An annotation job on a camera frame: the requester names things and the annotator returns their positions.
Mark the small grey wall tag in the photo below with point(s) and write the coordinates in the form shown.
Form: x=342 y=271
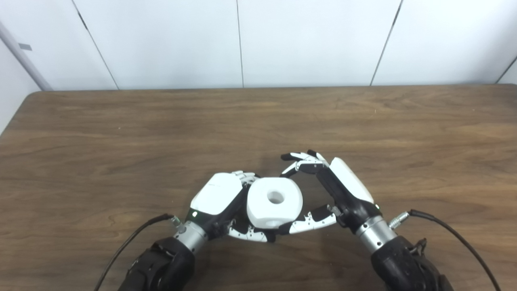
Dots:
x=25 y=46

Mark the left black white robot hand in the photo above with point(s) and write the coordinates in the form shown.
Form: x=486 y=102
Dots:
x=216 y=194

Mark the grey wall corner trim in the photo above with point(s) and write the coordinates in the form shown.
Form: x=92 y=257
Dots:
x=24 y=58

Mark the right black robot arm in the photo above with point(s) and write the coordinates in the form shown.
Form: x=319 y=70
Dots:
x=404 y=266

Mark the round white plastic piece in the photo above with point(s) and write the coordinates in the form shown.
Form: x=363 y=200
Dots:
x=262 y=210

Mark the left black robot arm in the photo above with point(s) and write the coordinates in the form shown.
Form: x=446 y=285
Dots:
x=165 y=264

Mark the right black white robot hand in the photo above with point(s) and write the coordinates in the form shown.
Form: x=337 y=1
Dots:
x=349 y=184

